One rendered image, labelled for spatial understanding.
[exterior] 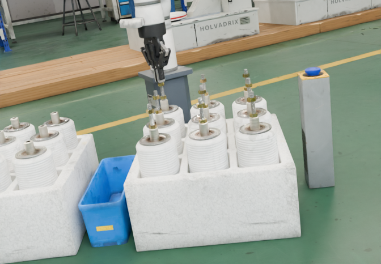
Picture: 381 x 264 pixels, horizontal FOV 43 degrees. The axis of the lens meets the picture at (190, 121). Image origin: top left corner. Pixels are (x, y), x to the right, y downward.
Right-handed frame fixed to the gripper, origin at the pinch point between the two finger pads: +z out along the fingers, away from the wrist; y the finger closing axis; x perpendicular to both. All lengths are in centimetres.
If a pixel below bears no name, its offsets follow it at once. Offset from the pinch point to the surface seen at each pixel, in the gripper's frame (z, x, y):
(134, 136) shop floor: 35, -15, 55
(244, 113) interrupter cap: 10.3, -10.2, -22.5
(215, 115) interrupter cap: 10.0, -4.4, -17.7
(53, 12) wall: 24, -241, 781
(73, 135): 14.6, 21.9, 16.4
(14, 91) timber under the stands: 28, 1, 168
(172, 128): 10.9, 6.5, -13.9
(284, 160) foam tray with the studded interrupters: 17.4, -6.6, -39.4
